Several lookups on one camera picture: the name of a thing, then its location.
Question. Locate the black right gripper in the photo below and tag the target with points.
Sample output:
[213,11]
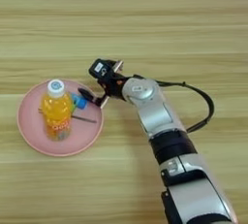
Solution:
[113,85]

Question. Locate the blue glue stick tube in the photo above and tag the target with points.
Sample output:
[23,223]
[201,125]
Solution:
[80,102]

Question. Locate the green rectangular block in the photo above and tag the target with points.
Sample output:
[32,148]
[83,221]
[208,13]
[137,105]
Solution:
[73,106]

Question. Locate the orange juice bottle white cap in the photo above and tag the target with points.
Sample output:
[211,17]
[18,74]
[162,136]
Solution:
[57,114]

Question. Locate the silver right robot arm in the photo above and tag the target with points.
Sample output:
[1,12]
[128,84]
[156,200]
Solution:
[168,131]

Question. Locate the small black box white label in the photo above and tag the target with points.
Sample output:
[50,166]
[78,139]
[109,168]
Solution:
[100,69]

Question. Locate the pink round plate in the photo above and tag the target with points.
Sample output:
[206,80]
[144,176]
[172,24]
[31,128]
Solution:
[35,137]

